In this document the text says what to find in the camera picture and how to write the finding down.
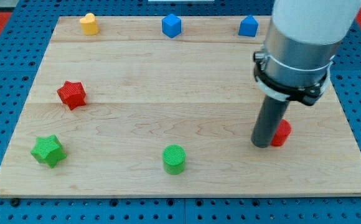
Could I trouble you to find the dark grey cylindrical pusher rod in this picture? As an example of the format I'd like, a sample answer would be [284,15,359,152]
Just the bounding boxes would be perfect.
[251,96,289,148]

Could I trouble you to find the red cylinder block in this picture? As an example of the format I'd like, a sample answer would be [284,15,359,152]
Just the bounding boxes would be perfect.
[271,119,292,147]

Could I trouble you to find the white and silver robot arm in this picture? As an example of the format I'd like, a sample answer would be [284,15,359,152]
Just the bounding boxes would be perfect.
[251,0,361,148]

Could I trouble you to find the light wooden board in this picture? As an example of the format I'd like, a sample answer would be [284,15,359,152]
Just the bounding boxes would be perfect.
[0,16,361,198]

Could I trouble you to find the blue pentagon block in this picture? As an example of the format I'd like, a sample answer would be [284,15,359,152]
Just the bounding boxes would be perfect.
[238,15,259,37]

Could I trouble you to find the green cylinder block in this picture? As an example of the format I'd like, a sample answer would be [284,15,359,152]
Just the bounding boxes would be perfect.
[162,144,186,175]

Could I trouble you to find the blue cube block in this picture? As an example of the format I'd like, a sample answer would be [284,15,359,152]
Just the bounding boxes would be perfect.
[161,14,182,38]

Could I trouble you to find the red star block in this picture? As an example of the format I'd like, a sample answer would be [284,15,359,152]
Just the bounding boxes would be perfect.
[57,81,86,110]

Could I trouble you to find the yellow heart block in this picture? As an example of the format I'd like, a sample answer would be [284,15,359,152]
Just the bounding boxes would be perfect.
[79,12,100,35]

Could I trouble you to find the green star block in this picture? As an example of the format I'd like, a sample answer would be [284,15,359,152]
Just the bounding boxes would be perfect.
[30,134,67,168]

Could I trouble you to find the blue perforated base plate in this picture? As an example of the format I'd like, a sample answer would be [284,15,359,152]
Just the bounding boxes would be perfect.
[0,0,361,223]

